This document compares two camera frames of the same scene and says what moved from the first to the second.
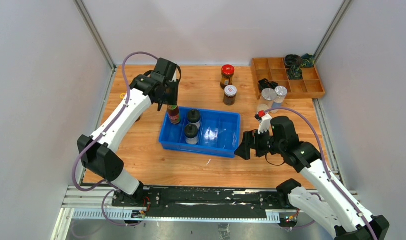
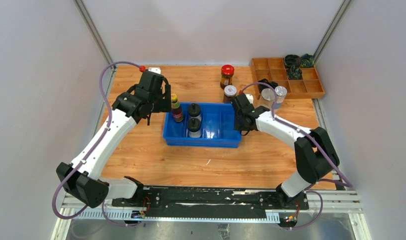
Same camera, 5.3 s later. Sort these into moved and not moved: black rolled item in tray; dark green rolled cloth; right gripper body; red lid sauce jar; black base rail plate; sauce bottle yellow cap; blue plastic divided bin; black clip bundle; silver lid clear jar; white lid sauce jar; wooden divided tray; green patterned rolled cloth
Moved: sauce bottle yellow cap; right gripper body; blue plastic divided bin
Not moved: red lid sauce jar; green patterned rolled cloth; black base rail plate; silver lid clear jar; white lid sauce jar; dark green rolled cloth; wooden divided tray; black rolled item in tray; black clip bundle
